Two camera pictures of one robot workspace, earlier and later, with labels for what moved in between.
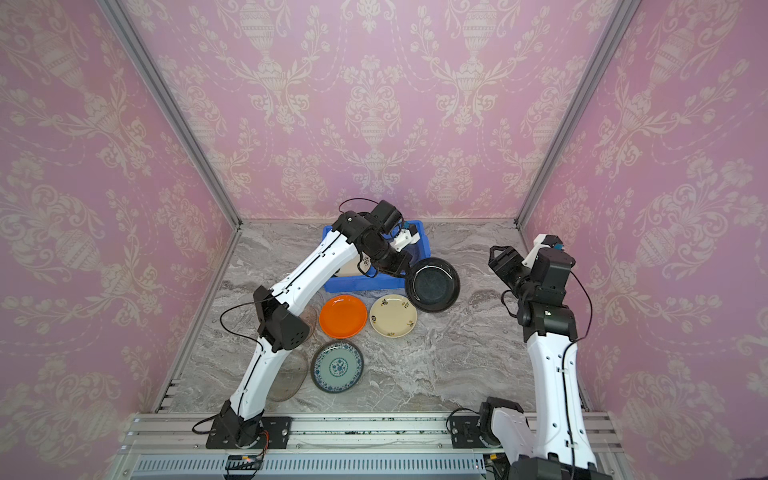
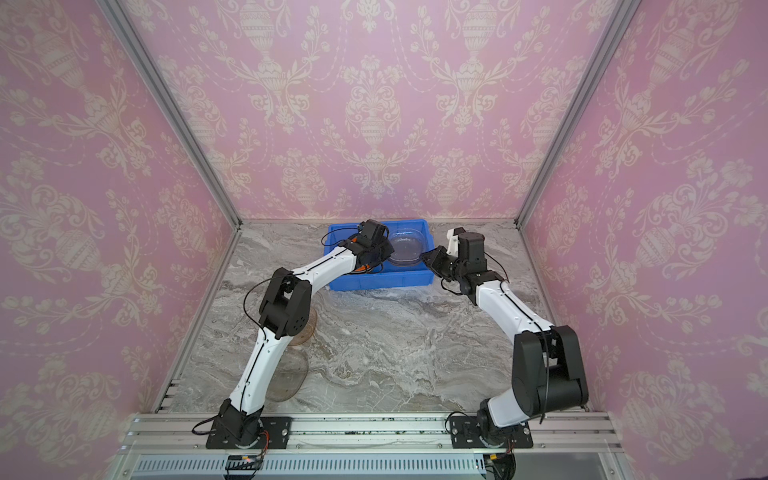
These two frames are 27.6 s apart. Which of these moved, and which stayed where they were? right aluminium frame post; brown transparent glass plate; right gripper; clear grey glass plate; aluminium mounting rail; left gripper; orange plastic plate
Moved: right gripper; left gripper; orange plastic plate
Stayed: right aluminium frame post; aluminium mounting rail; clear grey glass plate; brown transparent glass plate
